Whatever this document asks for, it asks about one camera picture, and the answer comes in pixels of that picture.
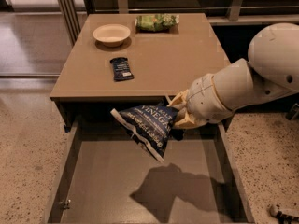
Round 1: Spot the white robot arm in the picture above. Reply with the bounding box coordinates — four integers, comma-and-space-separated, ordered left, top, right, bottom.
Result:
170, 23, 299, 129

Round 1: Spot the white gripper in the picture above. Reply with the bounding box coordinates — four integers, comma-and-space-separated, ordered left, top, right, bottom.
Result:
168, 74, 233, 130

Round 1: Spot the small dark blue snack packet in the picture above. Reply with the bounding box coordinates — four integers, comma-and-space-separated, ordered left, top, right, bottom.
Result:
110, 57, 134, 81

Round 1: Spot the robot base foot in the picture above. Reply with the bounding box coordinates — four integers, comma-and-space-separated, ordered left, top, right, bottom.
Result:
269, 205, 299, 224

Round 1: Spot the open grey top drawer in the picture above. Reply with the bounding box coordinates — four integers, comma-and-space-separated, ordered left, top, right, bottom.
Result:
42, 119, 254, 224

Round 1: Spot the blue kettle chip bag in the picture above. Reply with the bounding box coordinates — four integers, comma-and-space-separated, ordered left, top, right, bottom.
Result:
110, 105, 178, 162

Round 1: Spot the white paper bowl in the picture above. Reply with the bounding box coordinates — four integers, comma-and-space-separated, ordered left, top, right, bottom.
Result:
93, 24, 131, 48

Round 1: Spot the green chip bag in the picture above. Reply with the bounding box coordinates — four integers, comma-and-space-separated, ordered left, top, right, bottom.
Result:
135, 14, 179, 32

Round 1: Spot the metal window frame rail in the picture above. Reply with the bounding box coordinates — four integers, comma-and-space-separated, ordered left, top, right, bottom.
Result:
58, 0, 299, 41

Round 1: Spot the tan counter cabinet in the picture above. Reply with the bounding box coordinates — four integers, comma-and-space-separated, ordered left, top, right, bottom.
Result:
50, 13, 230, 127

